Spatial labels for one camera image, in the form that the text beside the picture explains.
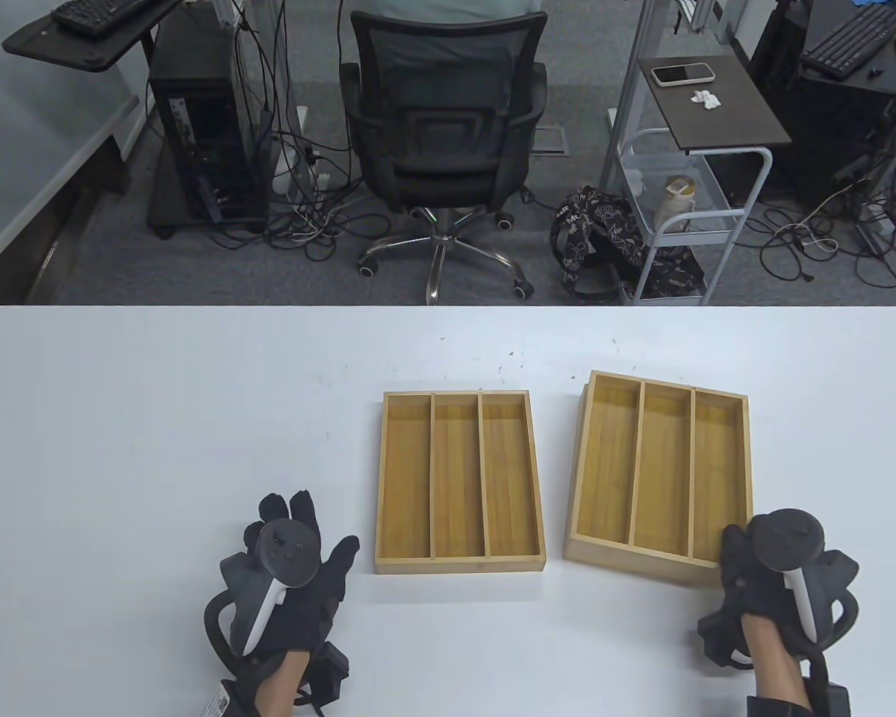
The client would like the person's right hand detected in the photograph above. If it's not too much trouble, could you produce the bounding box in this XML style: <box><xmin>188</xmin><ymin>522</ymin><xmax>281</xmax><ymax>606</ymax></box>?
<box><xmin>698</xmin><ymin>523</ymin><xmax>801</xmax><ymax>667</ymax></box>

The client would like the person's left hand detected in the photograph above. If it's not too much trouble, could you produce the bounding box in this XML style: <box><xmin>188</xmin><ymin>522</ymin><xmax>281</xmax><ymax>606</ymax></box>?
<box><xmin>220</xmin><ymin>489</ymin><xmax>361</xmax><ymax>659</ymax></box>

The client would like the person's left forearm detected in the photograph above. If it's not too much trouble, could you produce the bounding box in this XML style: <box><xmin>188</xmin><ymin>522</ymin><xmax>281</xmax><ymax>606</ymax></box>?
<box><xmin>258</xmin><ymin>650</ymin><xmax>308</xmax><ymax>717</ymax></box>

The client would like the person's right forearm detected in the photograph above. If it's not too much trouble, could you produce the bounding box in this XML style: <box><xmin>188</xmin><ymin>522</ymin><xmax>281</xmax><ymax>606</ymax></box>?
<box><xmin>743</xmin><ymin>620</ymin><xmax>815</xmax><ymax>717</ymax></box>

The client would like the black white left hand controller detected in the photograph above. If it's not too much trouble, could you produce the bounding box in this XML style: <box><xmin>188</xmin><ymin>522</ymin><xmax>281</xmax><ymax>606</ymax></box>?
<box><xmin>204</xmin><ymin>521</ymin><xmax>320</xmax><ymax>677</ymax></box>

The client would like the white metal trolley cart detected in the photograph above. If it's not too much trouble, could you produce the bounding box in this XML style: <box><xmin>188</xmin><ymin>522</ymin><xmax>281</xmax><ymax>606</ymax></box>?
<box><xmin>614</xmin><ymin>127</ymin><xmax>774</xmax><ymax>305</ymax></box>

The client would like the beige drink bottle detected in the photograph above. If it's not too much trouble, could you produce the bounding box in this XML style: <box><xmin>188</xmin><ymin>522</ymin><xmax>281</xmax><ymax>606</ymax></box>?
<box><xmin>665</xmin><ymin>176</ymin><xmax>697</xmax><ymax>217</ymax></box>

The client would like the black patterned bag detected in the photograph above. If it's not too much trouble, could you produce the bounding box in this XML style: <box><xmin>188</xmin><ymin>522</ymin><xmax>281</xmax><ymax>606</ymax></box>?
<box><xmin>551</xmin><ymin>185</ymin><xmax>706</xmax><ymax>303</ymax></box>

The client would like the black computer tower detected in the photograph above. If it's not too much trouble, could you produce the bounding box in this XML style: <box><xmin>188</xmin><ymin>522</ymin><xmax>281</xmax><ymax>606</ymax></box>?
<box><xmin>148</xmin><ymin>15</ymin><xmax>273</xmax><ymax>240</ymax></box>

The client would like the black mesh office chair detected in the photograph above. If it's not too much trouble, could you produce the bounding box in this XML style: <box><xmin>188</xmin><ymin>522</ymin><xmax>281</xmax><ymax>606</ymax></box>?
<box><xmin>340</xmin><ymin>10</ymin><xmax>550</xmax><ymax>305</ymax></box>

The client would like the dark brown side table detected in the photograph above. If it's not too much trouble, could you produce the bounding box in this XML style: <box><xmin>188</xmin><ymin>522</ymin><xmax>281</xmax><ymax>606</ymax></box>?
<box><xmin>637</xmin><ymin>55</ymin><xmax>794</xmax><ymax>155</ymax></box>

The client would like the white side desk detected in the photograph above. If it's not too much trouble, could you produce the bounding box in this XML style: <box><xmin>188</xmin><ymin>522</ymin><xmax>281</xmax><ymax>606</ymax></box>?
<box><xmin>0</xmin><ymin>96</ymin><xmax>141</xmax><ymax>288</ymax></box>

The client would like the smartphone with beige case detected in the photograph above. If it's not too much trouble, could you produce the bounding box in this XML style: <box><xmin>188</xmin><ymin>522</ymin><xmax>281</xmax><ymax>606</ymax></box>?
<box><xmin>651</xmin><ymin>64</ymin><xmax>716</xmax><ymax>87</ymax></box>

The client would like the black keyboard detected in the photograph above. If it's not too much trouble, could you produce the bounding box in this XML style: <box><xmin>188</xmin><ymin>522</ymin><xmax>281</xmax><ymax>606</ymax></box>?
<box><xmin>800</xmin><ymin>6</ymin><xmax>896</xmax><ymax>81</ymax></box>
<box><xmin>51</xmin><ymin>0</ymin><xmax>150</xmax><ymax>38</ymax></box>

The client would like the black keyboard shelf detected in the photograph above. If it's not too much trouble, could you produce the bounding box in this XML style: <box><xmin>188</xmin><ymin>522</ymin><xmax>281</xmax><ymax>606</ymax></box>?
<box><xmin>2</xmin><ymin>0</ymin><xmax>184</xmax><ymax>74</ymax></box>

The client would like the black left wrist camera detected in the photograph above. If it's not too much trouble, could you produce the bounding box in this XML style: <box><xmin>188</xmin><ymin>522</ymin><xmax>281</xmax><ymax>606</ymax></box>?
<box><xmin>310</xmin><ymin>641</ymin><xmax>353</xmax><ymax>707</ymax></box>

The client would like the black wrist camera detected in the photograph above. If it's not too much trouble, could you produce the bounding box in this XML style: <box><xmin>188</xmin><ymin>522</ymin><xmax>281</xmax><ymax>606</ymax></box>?
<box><xmin>310</xmin><ymin>641</ymin><xmax>353</xmax><ymax>707</ymax></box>
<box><xmin>810</xmin><ymin>657</ymin><xmax>852</xmax><ymax>717</ymax></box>

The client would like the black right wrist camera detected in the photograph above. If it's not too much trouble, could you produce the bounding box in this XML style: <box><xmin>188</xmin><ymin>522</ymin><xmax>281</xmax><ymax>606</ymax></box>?
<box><xmin>810</xmin><ymin>657</ymin><xmax>852</xmax><ymax>717</ymax></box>

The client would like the tangle of black cables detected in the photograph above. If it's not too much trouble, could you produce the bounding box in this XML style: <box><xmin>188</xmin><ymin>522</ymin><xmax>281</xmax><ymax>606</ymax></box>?
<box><xmin>758</xmin><ymin>179</ymin><xmax>896</xmax><ymax>288</ymax></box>
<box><xmin>209</xmin><ymin>198</ymin><xmax>391</xmax><ymax>262</ymax></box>

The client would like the silver metal frame post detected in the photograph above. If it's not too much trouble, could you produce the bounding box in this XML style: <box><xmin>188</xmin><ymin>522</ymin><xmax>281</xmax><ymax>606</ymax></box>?
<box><xmin>601</xmin><ymin>0</ymin><xmax>662</xmax><ymax>191</ymax></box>

